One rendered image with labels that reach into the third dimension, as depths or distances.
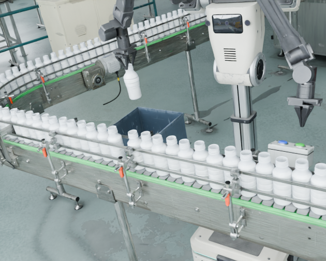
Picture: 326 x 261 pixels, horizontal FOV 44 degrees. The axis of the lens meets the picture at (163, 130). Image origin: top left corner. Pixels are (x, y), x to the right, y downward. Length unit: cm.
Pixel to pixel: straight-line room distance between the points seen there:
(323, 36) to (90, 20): 294
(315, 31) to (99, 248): 359
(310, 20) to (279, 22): 383
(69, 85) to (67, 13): 253
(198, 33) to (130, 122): 162
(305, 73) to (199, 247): 132
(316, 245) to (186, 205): 48
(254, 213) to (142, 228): 159
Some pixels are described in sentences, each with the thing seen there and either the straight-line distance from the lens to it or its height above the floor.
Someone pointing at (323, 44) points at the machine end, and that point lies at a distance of 518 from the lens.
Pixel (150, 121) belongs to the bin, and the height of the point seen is 86.
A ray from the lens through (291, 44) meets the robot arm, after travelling 139.
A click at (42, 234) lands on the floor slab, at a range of 316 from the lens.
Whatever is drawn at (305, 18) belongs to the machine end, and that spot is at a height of 55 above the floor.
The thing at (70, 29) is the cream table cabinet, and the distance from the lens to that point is 550.
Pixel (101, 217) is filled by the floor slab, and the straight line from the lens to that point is 310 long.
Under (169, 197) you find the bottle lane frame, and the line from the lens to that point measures 158.
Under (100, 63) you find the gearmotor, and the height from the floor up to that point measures 102.
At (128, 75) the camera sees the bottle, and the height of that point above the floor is 128.
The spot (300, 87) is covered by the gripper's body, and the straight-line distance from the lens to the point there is 141.
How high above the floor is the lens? 188
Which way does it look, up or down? 28 degrees down
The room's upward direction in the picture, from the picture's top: 11 degrees counter-clockwise
